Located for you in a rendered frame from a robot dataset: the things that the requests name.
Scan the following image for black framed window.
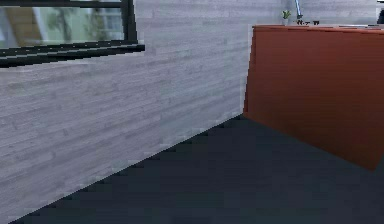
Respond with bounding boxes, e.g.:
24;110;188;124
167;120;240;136
0;0;146;69

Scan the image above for grey desk lamp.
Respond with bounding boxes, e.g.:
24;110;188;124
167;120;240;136
294;0;320;27

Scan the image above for red-brown wooden cabinet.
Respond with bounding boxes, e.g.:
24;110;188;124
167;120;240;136
242;24;384;173

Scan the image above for small green house plant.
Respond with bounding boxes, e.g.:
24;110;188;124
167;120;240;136
281;9;292;26

